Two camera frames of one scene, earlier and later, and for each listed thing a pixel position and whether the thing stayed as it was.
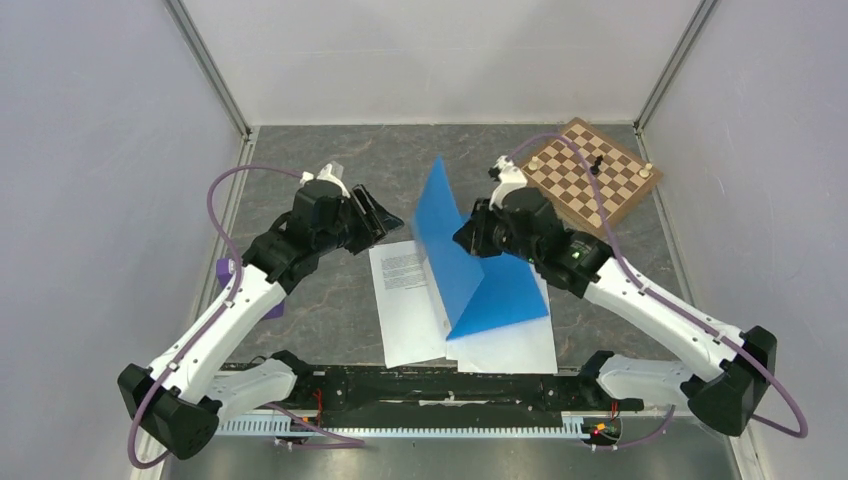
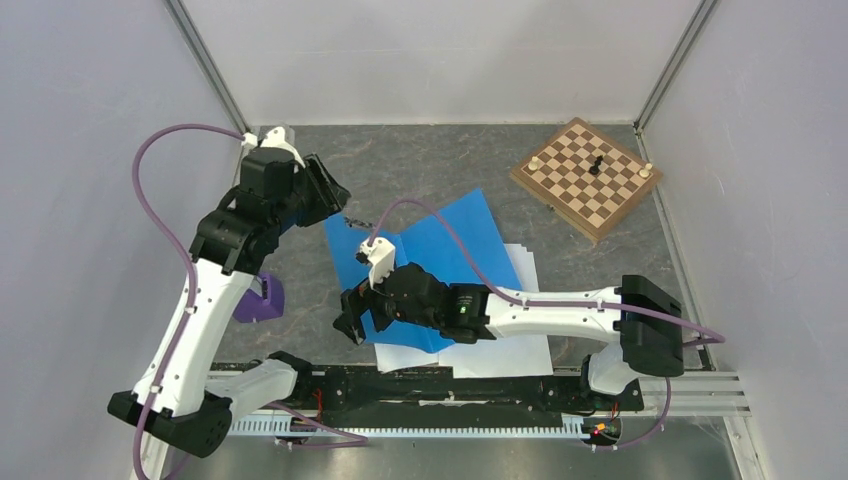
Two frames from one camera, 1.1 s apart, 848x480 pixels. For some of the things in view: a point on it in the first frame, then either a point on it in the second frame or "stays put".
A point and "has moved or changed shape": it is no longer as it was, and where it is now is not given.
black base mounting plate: [325, 389] stays put
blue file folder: [476, 293] has moved or changed shape
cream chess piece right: [645, 172] stays put
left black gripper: [377, 222] -> [329, 193]
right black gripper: [473, 234] -> [355, 302]
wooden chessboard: [621, 179] stays put
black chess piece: [595, 169] stays put
